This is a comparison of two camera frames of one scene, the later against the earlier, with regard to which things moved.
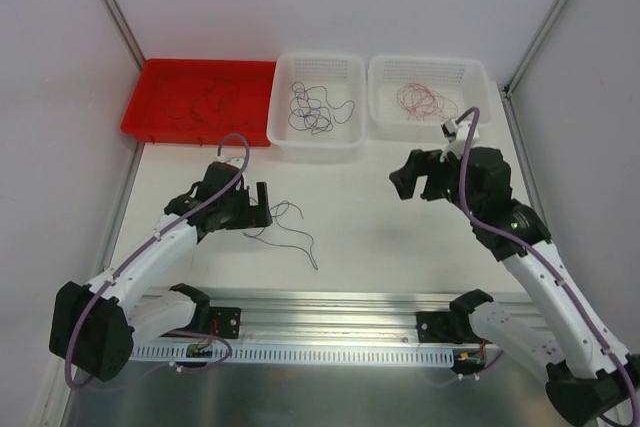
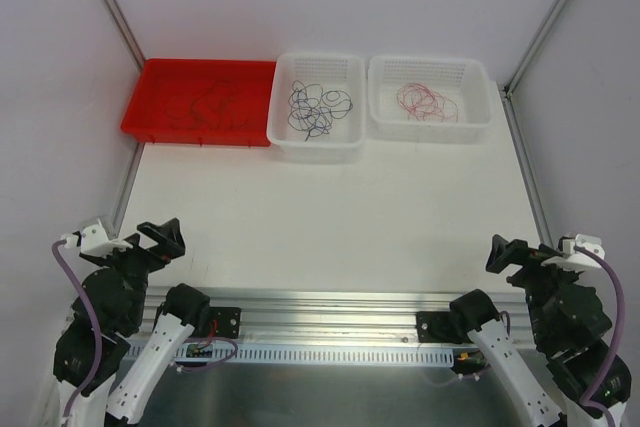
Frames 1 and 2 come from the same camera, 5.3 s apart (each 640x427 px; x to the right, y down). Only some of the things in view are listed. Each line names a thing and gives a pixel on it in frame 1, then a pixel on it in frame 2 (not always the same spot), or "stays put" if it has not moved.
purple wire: (308, 254) to (340, 113)
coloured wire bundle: (310, 109) stays put
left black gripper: (248, 208) to (145, 247)
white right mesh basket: (410, 97) stays put
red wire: (420, 102) stays put
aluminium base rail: (316, 318) stays put
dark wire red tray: (209, 112) stays put
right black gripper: (433, 183) to (523, 261)
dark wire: (209, 107) stays put
